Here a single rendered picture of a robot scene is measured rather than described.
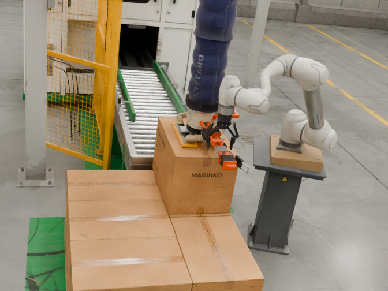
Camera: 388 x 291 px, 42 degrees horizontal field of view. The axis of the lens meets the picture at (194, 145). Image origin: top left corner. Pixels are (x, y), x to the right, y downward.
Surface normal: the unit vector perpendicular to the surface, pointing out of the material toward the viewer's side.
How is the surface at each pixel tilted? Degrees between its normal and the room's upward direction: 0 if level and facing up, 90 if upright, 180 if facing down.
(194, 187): 90
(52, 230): 0
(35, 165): 90
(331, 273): 0
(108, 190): 0
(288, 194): 90
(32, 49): 90
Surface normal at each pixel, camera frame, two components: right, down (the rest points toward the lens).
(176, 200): 0.24, 0.44
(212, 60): 0.09, 0.20
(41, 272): 0.14, -0.90
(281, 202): -0.11, 0.41
